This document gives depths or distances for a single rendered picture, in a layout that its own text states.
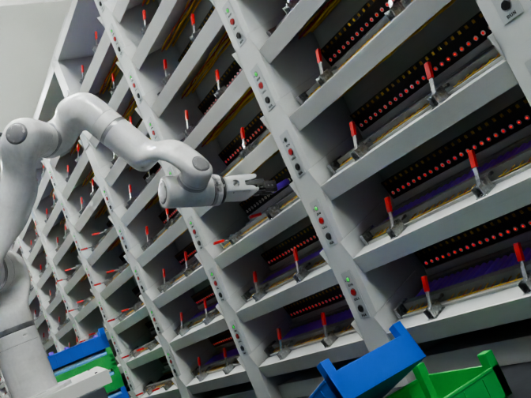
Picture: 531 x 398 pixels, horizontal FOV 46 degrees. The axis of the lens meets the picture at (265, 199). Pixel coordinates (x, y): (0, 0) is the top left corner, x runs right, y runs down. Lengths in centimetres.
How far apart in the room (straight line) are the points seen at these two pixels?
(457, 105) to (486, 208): 20
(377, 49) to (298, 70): 39
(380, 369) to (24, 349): 101
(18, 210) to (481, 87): 122
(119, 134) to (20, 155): 26
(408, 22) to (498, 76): 22
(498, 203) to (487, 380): 32
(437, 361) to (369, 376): 41
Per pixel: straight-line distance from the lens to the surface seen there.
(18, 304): 186
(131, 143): 169
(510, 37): 115
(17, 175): 180
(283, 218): 174
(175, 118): 231
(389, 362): 119
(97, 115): 173
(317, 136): 163
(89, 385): 179
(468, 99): 122
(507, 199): 122
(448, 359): 152
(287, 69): 168
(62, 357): 259
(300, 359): 192
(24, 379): 183
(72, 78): 310
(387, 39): 133
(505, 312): 131
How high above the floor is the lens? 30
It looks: 9 degrees up
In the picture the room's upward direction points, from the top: 23 degrees counter-clockwise
